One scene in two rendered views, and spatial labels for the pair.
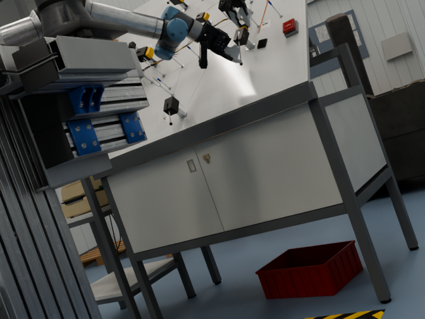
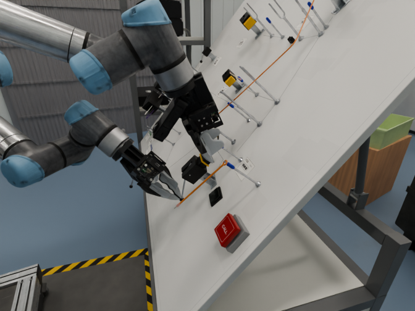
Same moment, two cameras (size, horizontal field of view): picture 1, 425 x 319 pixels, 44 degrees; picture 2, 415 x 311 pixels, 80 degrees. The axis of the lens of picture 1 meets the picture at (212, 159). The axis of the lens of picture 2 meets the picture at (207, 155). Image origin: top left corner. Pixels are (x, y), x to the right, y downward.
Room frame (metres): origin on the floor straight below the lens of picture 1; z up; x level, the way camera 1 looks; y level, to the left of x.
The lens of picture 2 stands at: (1.72, -0.68, 1.46)
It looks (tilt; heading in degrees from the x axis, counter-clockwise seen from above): 26 degrees down; 41
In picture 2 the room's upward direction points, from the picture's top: straight up
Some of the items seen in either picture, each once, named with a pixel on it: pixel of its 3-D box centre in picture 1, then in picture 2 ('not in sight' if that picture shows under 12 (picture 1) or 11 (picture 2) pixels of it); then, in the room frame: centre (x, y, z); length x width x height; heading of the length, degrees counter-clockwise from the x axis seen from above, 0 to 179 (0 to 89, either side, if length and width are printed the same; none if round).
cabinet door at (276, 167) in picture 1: (263, 171); not in sight; (2.08, -0.18, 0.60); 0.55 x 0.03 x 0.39; 57
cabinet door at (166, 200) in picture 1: (162, 202); not in sight; (2.38, 0.28, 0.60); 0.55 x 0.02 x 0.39; 57
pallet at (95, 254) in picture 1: (117, 249); not in sight; (5.63, 1.29, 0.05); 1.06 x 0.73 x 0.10; 68
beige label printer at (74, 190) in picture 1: (92, 190); not in sight; (2.79, 0.66, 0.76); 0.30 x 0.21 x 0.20; 150
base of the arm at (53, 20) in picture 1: (65, 21); not in sight; (1.41, 0.24, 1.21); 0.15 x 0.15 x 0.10
